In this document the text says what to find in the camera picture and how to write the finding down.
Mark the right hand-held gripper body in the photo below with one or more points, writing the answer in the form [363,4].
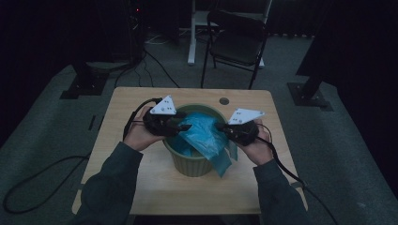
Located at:
[242,132]

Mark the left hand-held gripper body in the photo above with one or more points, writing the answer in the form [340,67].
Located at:
[161,123]

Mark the blue plastic bag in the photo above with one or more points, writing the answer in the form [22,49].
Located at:
[203,134]

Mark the green ribbed plastic bin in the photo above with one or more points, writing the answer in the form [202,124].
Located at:
[191,164]

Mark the person's right hand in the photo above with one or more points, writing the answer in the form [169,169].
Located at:
[259,151]

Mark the person's left hand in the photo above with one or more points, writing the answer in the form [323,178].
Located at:
[139,137]

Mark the black floor strip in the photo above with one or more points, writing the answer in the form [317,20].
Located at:
[92,122]

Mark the black stand with square base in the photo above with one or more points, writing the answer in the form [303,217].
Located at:
[308,95]
[86,87]

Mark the black folding chair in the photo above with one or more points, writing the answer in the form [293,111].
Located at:
[237,47]

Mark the dark equipment rack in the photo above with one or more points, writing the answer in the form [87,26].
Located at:
[136,31]

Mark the white desk frame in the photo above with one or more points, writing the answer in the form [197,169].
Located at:
[191,47]

